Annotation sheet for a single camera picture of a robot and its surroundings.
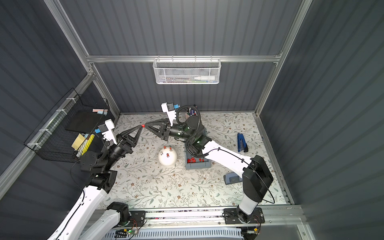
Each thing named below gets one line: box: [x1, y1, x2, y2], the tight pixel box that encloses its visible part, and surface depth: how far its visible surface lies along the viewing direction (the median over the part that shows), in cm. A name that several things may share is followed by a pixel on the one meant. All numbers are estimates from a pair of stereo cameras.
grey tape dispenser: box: [223, 172, 243, 185], surface depth 86 cm
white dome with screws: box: [158, 146, 178, 167], surface depth 88 cm
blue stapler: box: [237, 132, 249, 153], surface depth 104 cm
